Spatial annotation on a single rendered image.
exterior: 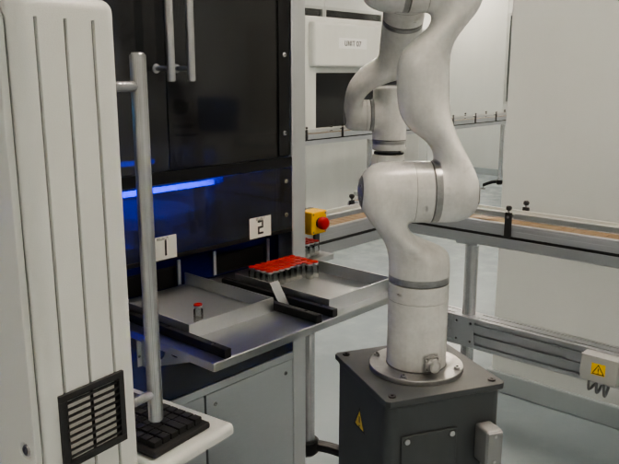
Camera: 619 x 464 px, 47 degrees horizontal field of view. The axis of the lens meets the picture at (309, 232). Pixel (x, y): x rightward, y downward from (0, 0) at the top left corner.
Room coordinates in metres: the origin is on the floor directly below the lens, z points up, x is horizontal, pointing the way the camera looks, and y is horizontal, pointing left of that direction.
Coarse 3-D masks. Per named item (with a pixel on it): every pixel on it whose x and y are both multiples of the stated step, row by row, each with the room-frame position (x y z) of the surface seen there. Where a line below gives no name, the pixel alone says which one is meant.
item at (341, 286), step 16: (320, 272) 2.01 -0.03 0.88; (336, 272) 1.97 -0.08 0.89; (352, 272) 1.93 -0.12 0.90; (368, 272) 1.90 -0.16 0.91; (288, 288) 1.74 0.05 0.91; (304, 288) 1.85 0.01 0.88; (320, 288) 1.85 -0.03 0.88; (336, 288) 1.85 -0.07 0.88; (352, 288) 1.85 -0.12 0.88; (368, 288) 1.77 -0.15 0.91; (384, 288) 1.82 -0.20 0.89; (336, 304) 1.67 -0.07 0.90; (352, 304) 1.72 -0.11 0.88
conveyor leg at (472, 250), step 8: (456, 240) 2.60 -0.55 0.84; (472, 248) 2.58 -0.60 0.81; (472, 256) 2.58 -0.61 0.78; (464, 264) 2.61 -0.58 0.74; (472, 264) 2.58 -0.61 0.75; (464, 272) 2.60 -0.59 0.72; (472, 272) 2.58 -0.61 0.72; (464, 280) 2.60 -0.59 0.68; (472, 280) 2.58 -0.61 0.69; (464, 288) 2.60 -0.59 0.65; (472, 288) 2.58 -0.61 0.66; (464, 296) 2.59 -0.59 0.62; (472, 296) 2.58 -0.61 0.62; (464, 304) 2.59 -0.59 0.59; (472, 304) 2.58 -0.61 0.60; (464, 312) 2.59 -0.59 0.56; (472, 312) 2.58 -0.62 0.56; (464, 352) 2.59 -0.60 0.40; (472, 352) 2.59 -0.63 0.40
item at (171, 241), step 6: (174, 234) 1.77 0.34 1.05; (156, 240) 1.73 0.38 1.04; (162, 240) 1.74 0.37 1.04; (168, 240) 1.76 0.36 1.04; (174, 240) 1.77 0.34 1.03; (156, 246) 1.73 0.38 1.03; (162, 246) 1.74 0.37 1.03; (168, 246) 1.76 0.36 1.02; (174, 246) 1.77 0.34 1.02; (156, 252) 1.73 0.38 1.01; (162, 252) 1.74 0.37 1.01; (168, 252) 1.76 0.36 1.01; (174, 252) 1.77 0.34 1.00; (156, 258) 1.73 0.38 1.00; (162, 258) 1.74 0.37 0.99; (168, 258) 1.75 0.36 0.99
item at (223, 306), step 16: (176, 288) 1.85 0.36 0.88; (192, 288) 1.85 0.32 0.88; (208, 288) 1.82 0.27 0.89; (224, 288) 1.78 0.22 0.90; (240, 288) 1.74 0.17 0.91; (128, 304) 1.63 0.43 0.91; (160, 304) 1.72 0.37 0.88; (176, 304) 1.72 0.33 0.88; (192, 304) 1.72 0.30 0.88; (208, 304) 1.72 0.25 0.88; (224, 304) 1.72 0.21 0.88; (240, 304) 1.72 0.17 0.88; (256, 304) 1.63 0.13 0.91; (272, 304) 1.66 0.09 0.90; (160, 320) 1.54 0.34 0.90; (176, 320) 1.50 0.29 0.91; (192, 320) 1.59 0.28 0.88; (208, 320) 1.52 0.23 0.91; (224, 320) 1.55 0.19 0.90; (240, 320) 1.59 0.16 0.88
